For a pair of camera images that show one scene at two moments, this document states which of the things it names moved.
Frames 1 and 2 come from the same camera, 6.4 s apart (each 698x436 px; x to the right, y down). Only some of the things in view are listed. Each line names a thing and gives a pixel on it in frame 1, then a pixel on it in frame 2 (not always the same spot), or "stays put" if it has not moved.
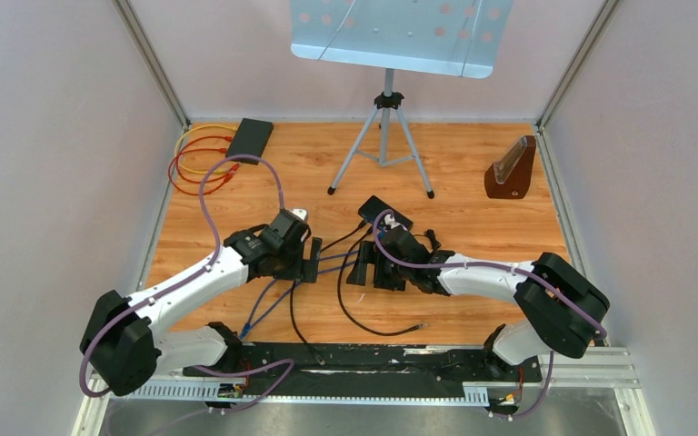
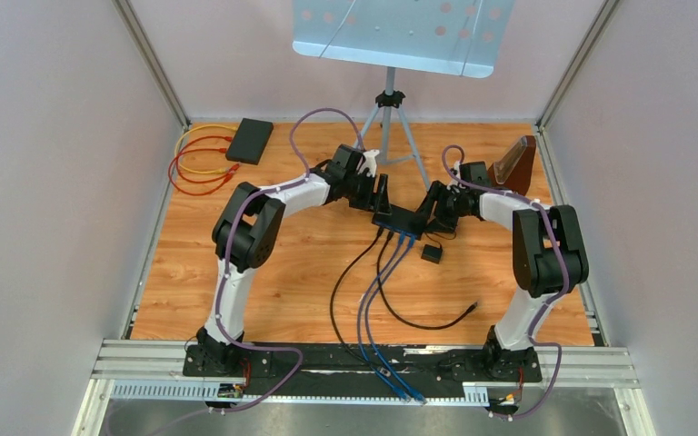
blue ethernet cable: x=270 y=286 → x=371 y=294
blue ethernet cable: x=247 y=326 → x=377 y=360
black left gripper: x=304 y=271 → x=371 y=203
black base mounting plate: x=364 y=371 stays put
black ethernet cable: x=343 y=304 → x=401 y=319
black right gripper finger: x=385 y=277 → x=444 y=219
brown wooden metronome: x=508 y=177 stays put
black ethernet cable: x=319 y=359 → x=377 y=236
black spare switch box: x=249 y=139 stays put
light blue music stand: x=454 y=37 stays put
